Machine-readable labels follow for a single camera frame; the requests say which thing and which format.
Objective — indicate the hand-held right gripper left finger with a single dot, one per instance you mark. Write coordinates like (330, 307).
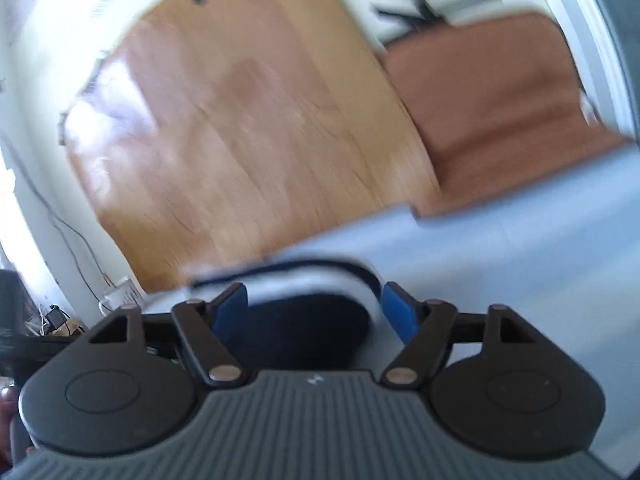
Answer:
(231, 310)

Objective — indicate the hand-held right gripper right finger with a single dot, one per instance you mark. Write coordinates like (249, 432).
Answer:
(400, 312)

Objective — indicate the navy white-striped sweater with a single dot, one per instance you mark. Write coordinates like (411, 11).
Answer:
(300, 330)

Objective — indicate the person's left hand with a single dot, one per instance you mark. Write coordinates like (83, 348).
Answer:
(5, 410)

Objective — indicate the black power adapter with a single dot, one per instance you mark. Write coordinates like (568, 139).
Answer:
(55, 317)

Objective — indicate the white enamel mug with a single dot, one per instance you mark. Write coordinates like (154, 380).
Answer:
(122, 294)

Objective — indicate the wooden headboard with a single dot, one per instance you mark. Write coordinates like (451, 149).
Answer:
(250, 135)

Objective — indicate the brown cushion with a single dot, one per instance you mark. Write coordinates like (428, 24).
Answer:
(500, 110)

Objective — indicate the black metal stand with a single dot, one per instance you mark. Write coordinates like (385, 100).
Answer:
(410, 12)

